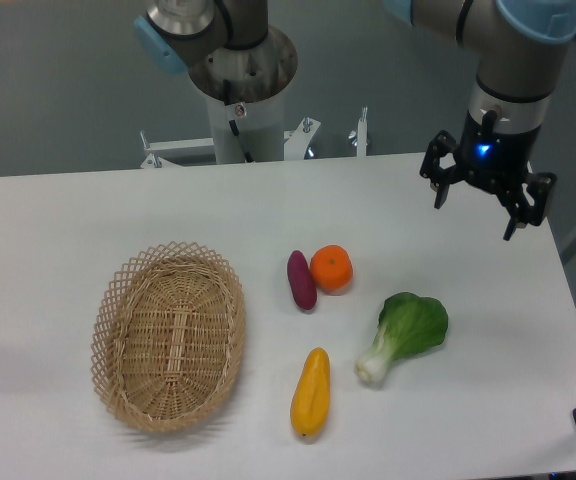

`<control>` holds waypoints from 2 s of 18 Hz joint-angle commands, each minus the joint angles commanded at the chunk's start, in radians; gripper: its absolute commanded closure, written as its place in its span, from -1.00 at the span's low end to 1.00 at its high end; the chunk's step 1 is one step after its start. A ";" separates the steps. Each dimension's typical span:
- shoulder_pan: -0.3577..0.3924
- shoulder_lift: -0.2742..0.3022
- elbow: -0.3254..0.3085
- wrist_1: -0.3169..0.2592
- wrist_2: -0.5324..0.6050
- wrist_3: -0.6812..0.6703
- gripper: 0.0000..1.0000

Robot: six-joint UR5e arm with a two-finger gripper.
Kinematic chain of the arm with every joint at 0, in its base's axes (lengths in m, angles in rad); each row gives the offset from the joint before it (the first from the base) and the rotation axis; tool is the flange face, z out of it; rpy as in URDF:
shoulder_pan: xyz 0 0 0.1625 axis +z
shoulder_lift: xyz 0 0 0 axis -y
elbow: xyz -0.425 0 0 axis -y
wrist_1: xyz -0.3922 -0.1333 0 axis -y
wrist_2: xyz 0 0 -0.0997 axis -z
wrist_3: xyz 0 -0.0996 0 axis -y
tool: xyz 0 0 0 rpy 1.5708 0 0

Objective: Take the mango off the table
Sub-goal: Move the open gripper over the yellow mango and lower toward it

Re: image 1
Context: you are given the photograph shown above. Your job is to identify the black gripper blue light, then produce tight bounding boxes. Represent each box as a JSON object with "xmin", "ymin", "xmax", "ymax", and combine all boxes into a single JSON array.
[{"xmin": 420, "ymin": 113, "xmax": 557, "ymax": 241}]

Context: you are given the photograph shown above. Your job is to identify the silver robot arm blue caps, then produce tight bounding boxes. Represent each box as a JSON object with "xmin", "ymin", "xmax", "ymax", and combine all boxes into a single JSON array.
[{"xmin": 134, "ymin": 1, "xmax": 576, "ymax": 237}]

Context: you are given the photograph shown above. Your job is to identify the yellow mango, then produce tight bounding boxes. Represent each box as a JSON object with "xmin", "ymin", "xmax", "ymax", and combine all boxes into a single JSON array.
[{"xmin": 290, "ymin": 347, "xmax": 331, "ymax": 437}]

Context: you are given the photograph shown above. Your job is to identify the green bok choy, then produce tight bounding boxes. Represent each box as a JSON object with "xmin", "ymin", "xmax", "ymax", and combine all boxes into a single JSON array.
[{"xmin": 355, "ymin": 292, "xmax": 449, "ymax": 386}]

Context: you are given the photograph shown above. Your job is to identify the orange tangerine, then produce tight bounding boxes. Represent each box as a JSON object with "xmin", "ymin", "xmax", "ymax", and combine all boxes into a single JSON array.
[{"xmin": 310, "ymin": 245, "xmax": 354, "ymax": 293}]

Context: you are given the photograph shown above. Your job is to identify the purple sweet potato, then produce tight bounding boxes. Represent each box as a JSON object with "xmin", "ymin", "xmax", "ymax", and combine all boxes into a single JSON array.
[{"xmin": 287, "ymin": 250, "xmax": 317, "ymax": 311}]

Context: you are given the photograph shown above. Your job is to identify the woven wicker oval basket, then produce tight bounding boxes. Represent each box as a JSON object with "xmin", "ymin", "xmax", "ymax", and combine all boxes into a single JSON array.
[{"xmin": 91, "ymin": 242, "xmax": 246, "ymax": 433}]

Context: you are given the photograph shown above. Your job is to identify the white metal base frame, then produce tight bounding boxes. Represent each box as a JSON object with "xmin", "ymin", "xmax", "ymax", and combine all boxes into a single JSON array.
[{"xmin": 140, "ymin": 106, "xmax": 371, "ymax": 169}]

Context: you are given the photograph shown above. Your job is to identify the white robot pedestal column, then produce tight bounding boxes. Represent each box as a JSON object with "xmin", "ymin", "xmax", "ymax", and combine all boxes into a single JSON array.
[{"xmin": 206, "ymin": 95, "xmax": 284, "ymax": 165}]

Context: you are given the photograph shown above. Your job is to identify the black cable on pedestal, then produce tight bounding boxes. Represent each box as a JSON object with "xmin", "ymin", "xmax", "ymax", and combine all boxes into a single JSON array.
[{"xmin": 223, "ymin": 78, "xmax": 255, "ymax": 164}]

